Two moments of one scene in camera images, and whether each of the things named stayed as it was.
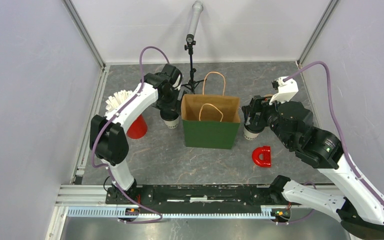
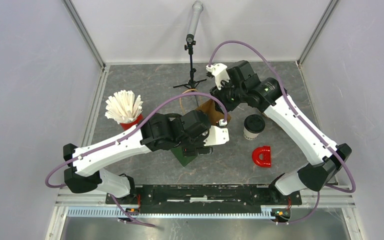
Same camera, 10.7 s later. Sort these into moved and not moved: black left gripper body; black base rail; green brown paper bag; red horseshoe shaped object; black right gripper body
Moved: black left gripper body; green brown paper bag; black right gripper body
Not moved: red horseshoe shaped object; black base rail
